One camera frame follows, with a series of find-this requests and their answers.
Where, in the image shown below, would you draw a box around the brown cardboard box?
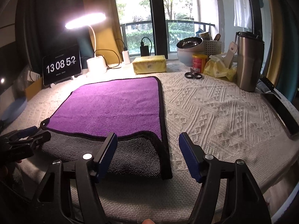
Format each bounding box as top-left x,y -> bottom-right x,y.
25,77 -> 43,101

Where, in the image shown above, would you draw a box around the blue round cushion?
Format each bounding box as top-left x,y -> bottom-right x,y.
1,97 -> 27,124

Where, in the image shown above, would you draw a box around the pale blue bowl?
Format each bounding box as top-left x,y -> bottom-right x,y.
177,48 -> 205,67

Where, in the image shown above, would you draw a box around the yellow tissue pack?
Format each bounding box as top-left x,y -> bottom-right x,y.
132,55 -> 167,74

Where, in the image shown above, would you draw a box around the mustard yellow curtain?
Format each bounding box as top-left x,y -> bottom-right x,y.
83,0 -> 123,66

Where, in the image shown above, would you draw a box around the black lamp cable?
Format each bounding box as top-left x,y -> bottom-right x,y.
94,36 -> 153,70

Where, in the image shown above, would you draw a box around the white tablet stand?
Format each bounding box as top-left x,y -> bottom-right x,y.
49,75 -> 79,88

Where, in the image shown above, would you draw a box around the white textured tablecloth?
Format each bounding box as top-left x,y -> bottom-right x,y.
0,61 -> 299,223

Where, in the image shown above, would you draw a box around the white hanging shirt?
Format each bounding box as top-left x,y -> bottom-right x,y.
234,0 -> 252,29

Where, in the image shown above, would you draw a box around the white charger adapter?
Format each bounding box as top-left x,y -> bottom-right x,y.
122,50 -> 131,64

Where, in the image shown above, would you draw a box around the white desk lamp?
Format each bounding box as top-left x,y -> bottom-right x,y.
65,12 -> 106,73

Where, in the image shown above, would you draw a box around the black smartphone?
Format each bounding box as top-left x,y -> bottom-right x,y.
261,93 -> 298,139

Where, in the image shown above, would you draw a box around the black scissors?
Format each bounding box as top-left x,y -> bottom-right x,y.
184,68 -> 203,80

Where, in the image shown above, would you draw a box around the wooden spatula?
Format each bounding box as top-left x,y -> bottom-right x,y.
224,41 -> 238,68

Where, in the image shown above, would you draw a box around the stainless steel tumbler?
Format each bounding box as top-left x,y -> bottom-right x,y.
235,31 -> 265,92

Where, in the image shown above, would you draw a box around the black tablet clock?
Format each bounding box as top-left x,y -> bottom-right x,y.
42,45 -> 82,86

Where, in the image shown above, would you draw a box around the red and yellow can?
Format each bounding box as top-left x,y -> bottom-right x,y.
192,54 -> 208,73

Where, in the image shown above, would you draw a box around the yellow plastic bag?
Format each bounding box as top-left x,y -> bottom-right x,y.
203,54 -> 237,83

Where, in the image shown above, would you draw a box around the steel mixing bowl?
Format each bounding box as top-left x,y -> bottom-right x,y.
176,37 -> 204,52

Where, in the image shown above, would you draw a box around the black power bank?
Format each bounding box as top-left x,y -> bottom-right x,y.
140,46 -> 150,57

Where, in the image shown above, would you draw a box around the purple and grey towel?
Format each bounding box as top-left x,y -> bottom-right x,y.
41,76 -> 172,181

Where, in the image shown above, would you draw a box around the white perforated utensil basket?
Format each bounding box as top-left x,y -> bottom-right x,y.
203,40 -> 222,57

